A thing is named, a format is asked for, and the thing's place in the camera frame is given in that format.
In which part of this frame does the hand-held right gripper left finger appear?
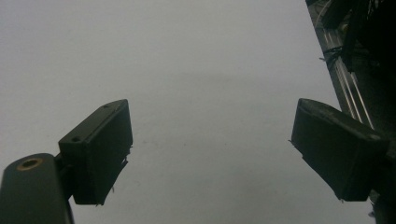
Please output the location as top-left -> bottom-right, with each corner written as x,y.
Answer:
58,98 -> 134,206

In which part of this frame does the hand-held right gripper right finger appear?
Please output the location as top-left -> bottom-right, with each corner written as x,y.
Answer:
289,97 -> 390,203

